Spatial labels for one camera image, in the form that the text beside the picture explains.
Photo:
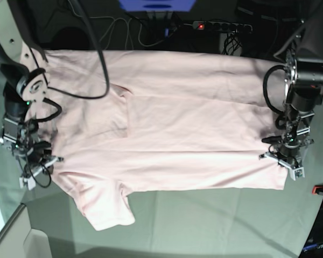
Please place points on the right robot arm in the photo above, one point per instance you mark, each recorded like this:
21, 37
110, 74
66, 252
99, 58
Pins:
23, 89

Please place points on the black power strip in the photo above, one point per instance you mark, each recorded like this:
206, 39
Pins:
222, 27

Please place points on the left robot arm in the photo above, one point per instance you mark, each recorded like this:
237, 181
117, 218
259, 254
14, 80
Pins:
303, 68

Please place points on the pink printed t-shirt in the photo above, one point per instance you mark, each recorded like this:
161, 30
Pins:
172, 121

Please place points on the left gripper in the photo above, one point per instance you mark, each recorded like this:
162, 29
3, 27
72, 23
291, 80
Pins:
288, 153

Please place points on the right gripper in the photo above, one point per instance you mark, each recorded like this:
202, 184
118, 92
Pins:
36, 164

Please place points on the white bin bottom left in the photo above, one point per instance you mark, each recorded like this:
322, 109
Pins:
19, 239

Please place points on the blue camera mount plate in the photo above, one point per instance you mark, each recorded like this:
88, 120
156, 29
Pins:
157, 5

